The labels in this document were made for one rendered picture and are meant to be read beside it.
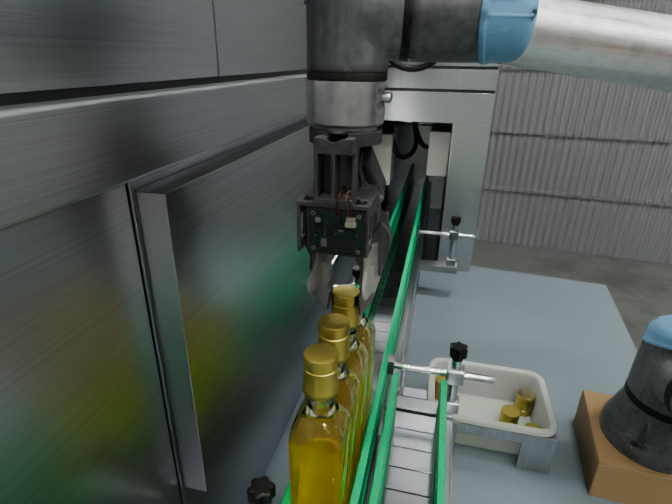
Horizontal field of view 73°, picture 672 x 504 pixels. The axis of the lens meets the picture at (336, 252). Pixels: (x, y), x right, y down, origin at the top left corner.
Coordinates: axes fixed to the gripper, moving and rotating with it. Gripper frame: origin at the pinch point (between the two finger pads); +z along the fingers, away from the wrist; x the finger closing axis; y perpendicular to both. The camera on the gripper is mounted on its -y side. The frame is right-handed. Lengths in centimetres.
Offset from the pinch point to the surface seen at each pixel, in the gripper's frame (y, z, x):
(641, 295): -256, 116, 147
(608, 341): -67, 41, 57
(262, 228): -4.1, -6.1, -11.9
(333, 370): 12.3, 1.0, 1.6
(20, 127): 26.0, -22.6, -12.6
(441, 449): 1.3, 19.5, 13.3
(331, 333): 7.3, 0.3, 0.1
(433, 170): -110, 9, 7
